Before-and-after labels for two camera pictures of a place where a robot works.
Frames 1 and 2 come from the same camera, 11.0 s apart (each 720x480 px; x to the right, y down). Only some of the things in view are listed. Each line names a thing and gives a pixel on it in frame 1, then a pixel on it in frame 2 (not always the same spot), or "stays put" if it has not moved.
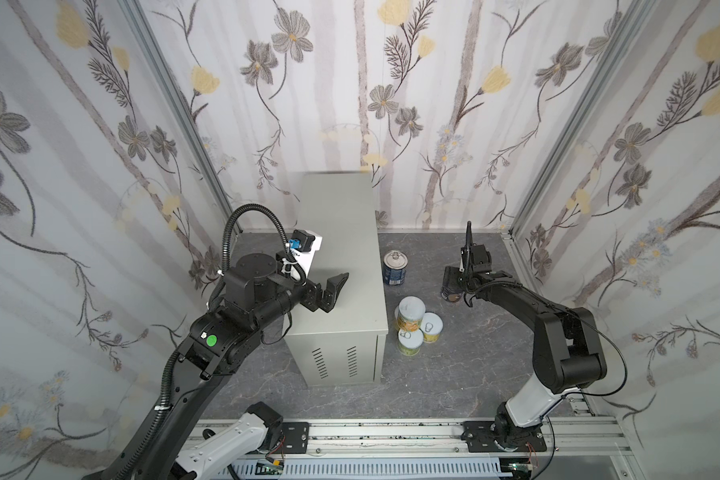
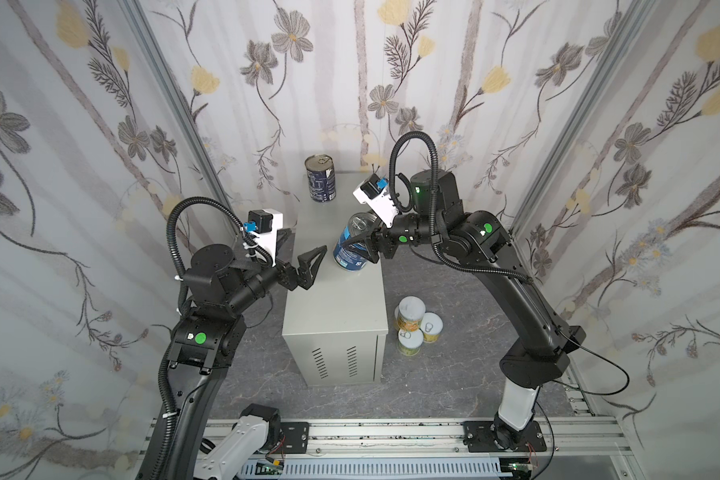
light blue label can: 394,268 -> 350,257
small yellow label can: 431,324 stays put
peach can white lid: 411,310 stays put
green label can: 410,342 stays put
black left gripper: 312,294 -> 288,276
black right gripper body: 474,264 -> 381,242
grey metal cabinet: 343,344 stays put
